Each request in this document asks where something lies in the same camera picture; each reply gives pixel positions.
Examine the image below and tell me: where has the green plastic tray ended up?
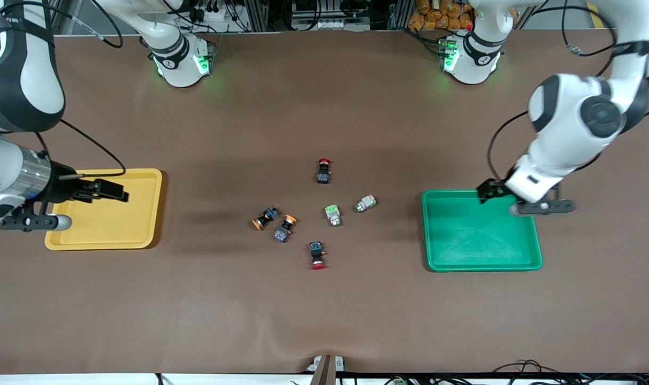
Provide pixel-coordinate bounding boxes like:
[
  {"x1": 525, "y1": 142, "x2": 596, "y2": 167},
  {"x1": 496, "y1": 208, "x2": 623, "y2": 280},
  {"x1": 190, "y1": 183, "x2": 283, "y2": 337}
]
[{"x1": 421, "y1": 189, "x2": 544, "y2": 273}]

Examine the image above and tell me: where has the white power strip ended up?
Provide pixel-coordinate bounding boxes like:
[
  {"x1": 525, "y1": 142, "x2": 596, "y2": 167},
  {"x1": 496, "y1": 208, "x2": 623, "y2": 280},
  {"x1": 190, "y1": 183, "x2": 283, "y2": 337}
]
[
  {"x1": 292, "y1": 16, "x2": 347, "y2": 31},
  {"x1": 193, "y1": 0, "x2": 239, "y2": 23}
]

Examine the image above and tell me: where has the black cable bundle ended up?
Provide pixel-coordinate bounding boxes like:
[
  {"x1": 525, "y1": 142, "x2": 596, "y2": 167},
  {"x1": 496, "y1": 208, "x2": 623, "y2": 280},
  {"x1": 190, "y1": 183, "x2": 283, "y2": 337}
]
[{"x1": 490, "y1": 359, "x2": 649, "y2": 385}]

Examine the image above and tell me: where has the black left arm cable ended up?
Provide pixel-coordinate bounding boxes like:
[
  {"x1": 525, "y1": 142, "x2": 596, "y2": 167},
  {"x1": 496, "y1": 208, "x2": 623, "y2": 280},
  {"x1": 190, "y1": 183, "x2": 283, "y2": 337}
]
[{"x1": 487, "y1": 0, "x2": 649, "y2": 185}]

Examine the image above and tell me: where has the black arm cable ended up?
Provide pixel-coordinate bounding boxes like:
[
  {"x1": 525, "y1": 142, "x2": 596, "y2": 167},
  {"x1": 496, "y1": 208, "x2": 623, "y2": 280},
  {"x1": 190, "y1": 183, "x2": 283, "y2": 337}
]
[
  {"x1": 0, "y1": 0, "x2": 127, "y2": 178},
  {"x1": 487, "y1": 0, "x2": 649, "y2": 185}
]

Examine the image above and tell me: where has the brown table mat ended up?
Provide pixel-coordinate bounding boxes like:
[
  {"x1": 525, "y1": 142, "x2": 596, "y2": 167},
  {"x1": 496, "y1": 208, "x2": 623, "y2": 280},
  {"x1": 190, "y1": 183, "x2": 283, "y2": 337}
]
[{"x1": 0, "y1": 29, "x2": 649, "y2": 375}]

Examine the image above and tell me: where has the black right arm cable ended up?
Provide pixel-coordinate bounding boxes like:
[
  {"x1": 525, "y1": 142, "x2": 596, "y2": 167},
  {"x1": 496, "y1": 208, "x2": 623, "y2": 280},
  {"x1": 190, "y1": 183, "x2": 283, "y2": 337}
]
[{"x1": 0, "y1": 0, "x2": 127, "y2": 178}]

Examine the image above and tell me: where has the yellow pushbutton switch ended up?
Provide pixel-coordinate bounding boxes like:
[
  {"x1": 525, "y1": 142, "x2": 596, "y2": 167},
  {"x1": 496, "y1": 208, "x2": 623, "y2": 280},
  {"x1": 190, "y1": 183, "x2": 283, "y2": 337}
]
[
  {"x1": 273, "y1": 214, "x2": 298, "y2": 243},
  {"x1": 251, "y1": 205, "x2": 280, "y2": 232}
]

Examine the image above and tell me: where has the orange mesh bag pile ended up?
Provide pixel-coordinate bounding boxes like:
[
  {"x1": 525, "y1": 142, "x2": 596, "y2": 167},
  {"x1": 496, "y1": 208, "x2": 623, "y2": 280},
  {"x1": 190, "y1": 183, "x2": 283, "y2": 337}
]
[{"x1": 408, "y1": 0, "x2": 476, "y2": 31}]

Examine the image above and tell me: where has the aluminium frame rail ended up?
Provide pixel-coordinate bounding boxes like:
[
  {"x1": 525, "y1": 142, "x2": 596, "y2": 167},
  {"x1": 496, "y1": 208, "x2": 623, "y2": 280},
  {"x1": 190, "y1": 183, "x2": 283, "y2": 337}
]
[{"x1": 239, "y1": 0, "x2": 416, "y2": 32}]

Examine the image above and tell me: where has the table edge camera mount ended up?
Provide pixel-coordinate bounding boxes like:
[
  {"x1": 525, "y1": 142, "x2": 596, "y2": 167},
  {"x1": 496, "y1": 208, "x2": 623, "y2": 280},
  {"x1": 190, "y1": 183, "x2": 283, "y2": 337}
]
[{"x1": 305, "y1": 354, "x2": 347, "y2": 385}]

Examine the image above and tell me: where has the yellow plastic tray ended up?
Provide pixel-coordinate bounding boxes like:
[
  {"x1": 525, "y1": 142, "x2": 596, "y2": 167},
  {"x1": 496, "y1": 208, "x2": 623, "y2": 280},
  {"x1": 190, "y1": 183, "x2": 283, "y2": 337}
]
[{"x1": 44, "y1": 168, "x2": 163, "y2": 251}]

